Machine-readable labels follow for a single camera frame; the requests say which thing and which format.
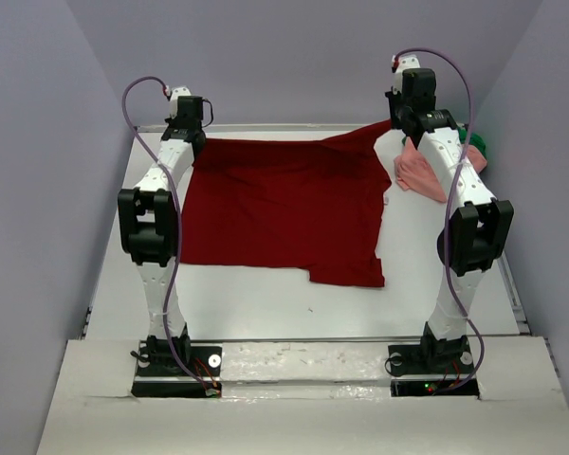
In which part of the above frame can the dark red t shirt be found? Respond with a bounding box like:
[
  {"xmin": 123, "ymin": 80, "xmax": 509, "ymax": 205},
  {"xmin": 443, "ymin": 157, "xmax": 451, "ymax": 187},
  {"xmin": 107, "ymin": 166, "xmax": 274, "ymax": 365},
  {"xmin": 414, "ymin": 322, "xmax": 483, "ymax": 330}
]
[{"xmin": 181, "ymin": 120, "xmax": 392, "ymax": 288}]

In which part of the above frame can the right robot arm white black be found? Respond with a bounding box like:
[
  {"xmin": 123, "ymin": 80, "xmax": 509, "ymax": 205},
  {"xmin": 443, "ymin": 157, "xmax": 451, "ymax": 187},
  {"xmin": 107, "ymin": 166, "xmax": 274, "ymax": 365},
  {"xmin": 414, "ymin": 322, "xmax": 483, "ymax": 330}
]
[{"xmin": 386, "ymin": 66, "xmax": 514, "ymax": 377}]

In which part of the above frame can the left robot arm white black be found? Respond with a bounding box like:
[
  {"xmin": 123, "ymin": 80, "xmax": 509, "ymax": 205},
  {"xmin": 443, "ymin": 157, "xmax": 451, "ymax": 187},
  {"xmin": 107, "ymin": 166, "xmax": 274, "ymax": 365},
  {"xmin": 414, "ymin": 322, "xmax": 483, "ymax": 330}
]
[{"xmin": 118, "ymin": 86, "xmax": 206, "ymax": 378}]

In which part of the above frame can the pink t shirt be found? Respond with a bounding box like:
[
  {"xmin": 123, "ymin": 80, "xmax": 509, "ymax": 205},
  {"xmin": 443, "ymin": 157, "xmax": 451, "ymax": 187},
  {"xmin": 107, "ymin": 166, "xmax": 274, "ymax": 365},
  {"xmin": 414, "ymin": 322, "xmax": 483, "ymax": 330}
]
[{"xmin": 394, "ymin": 138, "xmax": 487, "ymax": 203}]

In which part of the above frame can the green t shirt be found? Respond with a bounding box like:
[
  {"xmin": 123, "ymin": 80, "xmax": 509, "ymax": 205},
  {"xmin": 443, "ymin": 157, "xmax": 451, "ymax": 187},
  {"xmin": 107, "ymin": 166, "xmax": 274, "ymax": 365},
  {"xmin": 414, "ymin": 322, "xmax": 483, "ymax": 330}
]
[{"xmin": 457, "ymin": 124, "xmax": 486, "ymax": 158}]

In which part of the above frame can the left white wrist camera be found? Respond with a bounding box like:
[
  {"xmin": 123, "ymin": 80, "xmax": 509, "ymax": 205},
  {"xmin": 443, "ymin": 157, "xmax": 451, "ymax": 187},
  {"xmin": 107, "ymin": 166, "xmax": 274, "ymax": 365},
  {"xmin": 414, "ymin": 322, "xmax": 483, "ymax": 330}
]
[{"xmin": 164, "ymin": 85, "xmax": 192, "ymax": 118}]

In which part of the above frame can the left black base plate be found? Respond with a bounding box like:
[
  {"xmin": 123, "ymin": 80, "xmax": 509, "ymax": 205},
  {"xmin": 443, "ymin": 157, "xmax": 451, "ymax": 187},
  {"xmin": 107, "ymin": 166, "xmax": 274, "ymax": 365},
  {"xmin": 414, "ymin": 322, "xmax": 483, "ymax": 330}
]
[{"xmin": 130, "ymin": 342, "xmax": 223, "ymax": 399}]

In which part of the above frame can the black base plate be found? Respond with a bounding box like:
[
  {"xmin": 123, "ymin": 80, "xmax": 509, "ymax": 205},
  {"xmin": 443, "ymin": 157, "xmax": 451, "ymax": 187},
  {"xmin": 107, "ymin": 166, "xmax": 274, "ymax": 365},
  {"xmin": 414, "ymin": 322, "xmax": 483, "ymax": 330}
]
[
  {"xmin": 130, "ymin": 342, "xmax": 223, "ymax": 399},
  {"xmin": 384, "ymin": 341, "xmax": 480, "ymax": 398}
]

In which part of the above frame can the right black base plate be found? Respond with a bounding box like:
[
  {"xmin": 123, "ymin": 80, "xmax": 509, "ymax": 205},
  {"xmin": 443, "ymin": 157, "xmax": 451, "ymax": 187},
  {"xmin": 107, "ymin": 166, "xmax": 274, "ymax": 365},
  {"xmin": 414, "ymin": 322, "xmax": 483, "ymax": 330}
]
[{"xmin": 384, "ymin": 341, "xmax": 480, "ymax": 398}]

